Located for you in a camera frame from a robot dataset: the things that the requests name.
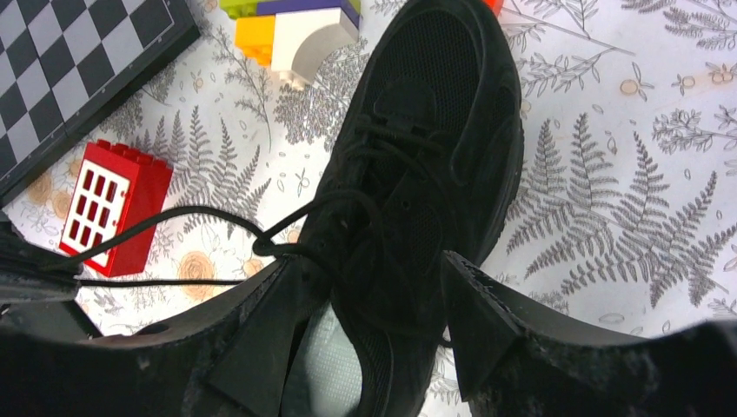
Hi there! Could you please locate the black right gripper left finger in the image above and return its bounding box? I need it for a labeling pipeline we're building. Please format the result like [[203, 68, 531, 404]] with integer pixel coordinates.
[[1, 260, 302, 416]]

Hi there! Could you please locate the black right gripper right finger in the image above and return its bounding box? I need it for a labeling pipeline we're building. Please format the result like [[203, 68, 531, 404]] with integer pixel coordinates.
[[442, 251, 736, 416]]

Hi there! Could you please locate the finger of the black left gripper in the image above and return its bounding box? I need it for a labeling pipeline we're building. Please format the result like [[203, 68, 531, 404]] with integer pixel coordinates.
[[1, 221, 81, 305], [1, 301, 103, 340]]

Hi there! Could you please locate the black shoelace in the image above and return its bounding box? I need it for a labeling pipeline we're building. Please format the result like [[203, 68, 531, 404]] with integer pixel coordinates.
[[40, 189, 450, 347]]

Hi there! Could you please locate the black sneaker shoe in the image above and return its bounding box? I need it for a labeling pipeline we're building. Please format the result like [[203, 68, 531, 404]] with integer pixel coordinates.
[[278, 1, 524, 416]]

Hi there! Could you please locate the red toy calculator block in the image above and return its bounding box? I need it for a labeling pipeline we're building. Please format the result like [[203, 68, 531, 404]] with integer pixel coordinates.
[[59, 139, 173, 255]]

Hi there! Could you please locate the black white chessboard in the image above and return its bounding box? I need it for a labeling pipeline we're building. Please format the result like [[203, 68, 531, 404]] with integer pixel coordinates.
[[1, 0, 199, 204]]

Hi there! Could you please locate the multicolour toy brick stack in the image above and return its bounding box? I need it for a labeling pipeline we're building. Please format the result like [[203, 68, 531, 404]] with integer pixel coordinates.
[[219, 0, 362, 90]]

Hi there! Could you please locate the small red cube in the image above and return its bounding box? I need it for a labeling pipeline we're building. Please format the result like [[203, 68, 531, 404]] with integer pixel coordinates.
[[484, 0, 504, 17]]

